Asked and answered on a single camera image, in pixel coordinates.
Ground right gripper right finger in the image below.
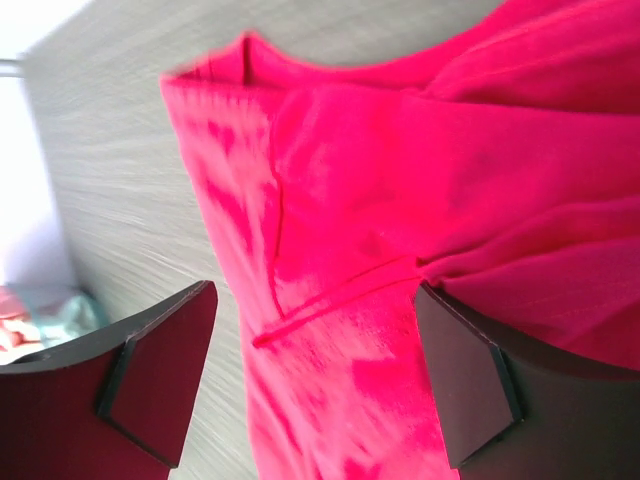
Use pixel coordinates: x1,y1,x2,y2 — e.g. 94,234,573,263
415,284,639,480

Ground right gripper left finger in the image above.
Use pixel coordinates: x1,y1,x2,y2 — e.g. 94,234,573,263
1,281,218,480

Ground light pink t-shirt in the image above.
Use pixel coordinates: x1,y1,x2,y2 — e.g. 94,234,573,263
0,286,44,365

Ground magenta red t-shirt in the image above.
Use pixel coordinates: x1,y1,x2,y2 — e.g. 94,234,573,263
160,1,639,479

